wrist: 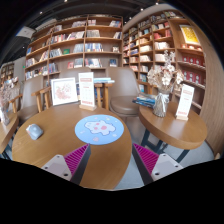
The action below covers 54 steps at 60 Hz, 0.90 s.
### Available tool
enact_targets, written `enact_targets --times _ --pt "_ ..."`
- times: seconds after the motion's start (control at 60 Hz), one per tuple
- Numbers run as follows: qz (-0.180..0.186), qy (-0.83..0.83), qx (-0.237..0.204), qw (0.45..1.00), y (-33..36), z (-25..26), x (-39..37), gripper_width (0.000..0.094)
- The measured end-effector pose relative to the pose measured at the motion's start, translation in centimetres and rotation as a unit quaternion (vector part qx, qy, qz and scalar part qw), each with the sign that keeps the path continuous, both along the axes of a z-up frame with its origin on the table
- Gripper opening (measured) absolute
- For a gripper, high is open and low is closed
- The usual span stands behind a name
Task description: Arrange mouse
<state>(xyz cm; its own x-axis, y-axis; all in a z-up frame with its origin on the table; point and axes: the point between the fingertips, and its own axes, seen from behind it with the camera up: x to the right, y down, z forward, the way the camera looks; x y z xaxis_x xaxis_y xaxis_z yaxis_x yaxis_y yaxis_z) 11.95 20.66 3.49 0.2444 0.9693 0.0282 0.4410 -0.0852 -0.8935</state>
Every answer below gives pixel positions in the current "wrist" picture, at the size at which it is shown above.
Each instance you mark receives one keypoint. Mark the grey computer mouse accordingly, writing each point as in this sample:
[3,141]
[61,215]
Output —
[34,131]

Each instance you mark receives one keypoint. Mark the tall sign on wooden base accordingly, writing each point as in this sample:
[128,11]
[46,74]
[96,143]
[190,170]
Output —
[87,94]

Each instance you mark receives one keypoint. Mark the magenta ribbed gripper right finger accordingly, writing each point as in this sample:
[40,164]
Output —
[153,166]

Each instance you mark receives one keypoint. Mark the wooden chair left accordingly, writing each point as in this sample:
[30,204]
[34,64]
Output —
[31,99]

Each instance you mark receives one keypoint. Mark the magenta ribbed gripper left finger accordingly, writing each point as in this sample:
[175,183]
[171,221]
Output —
[70,167]

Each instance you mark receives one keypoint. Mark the round blue mouse pad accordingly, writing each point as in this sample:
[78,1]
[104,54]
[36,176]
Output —
[99,129]

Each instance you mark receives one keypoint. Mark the left edge wooden table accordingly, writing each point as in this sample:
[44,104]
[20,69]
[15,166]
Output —
[7,131]

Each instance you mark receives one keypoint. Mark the large wooden bookshelf centre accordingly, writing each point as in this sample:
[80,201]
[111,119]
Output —
[91,40]

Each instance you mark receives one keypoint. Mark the brown padded chair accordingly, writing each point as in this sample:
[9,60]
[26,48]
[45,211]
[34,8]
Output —
[123,91]

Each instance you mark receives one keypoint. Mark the yellow poster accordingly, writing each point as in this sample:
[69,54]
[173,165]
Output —
[189,35]

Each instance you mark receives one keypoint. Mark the silver vase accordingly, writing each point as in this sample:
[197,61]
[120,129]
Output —
[161,104]

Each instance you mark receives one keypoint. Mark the dried flowers at left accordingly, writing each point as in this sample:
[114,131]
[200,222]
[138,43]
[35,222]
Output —
[9,90]

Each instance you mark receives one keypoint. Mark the wooden bookshelf right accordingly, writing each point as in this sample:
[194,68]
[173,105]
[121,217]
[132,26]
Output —
[144,45]

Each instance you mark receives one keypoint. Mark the white framed picture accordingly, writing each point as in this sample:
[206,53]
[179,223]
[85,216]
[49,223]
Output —
[63,91]

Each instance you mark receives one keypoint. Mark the white sign on right table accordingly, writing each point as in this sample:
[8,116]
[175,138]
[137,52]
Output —
[185,101]

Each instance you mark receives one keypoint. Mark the dried flower bouquet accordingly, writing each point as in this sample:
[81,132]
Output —
[166,77]

